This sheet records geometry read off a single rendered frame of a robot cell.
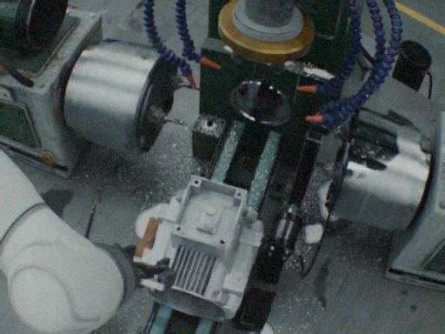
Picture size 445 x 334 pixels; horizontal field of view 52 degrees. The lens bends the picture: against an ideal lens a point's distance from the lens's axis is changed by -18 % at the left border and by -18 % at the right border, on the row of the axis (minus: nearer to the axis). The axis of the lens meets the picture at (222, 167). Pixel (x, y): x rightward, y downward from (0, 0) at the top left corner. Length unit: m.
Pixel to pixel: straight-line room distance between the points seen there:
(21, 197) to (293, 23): 0.60
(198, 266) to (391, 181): 0.41
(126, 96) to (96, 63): 0.12
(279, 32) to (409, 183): 0.40
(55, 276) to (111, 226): 0.88
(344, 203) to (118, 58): 0.56
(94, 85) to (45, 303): 0.74
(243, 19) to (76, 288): 0.62
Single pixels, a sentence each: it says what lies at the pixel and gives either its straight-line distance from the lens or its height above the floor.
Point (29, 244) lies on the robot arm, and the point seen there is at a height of 1.54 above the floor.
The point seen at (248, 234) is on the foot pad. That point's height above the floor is 1.08.
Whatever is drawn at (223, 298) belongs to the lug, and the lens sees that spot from 0.94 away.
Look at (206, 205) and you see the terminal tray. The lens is 0.97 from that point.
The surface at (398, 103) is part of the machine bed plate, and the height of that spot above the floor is 0.80.
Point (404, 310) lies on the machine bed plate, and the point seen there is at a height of 0.80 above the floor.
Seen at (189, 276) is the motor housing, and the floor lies 1.11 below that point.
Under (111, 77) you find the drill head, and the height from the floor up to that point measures 1.15.
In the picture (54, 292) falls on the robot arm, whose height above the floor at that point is 1.56.
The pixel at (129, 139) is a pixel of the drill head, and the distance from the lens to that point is 1.13.
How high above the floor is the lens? 1.98
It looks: 58 degrees down
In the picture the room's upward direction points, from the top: 5 degrees clockwise
